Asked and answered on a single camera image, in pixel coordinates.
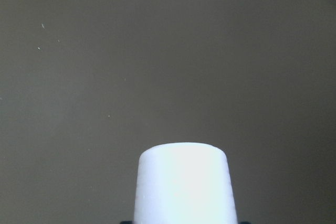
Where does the pink plastic cup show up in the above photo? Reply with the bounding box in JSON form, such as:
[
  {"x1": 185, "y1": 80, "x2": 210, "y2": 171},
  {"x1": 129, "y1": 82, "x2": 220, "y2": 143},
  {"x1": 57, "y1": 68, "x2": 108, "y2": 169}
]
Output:
[{"x1": 133, "y1": 142, "x2": 238, "y2": 223}]

